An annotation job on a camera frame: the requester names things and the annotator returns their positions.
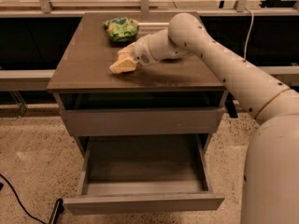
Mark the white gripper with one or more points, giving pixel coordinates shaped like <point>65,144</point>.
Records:
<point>140,53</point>

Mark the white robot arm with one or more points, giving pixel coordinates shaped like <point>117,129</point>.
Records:
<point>271,175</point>

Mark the closed top drawer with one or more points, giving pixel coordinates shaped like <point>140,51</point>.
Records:
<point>115,122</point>

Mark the grey drawer cabinet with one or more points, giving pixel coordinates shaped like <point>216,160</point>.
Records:
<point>83,80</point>

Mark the open middle drawer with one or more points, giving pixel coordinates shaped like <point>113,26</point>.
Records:
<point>143,174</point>

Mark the black cabinet foot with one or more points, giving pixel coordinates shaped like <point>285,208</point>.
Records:
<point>56,211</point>

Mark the metal railing frame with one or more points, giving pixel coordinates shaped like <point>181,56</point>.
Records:
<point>143,3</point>

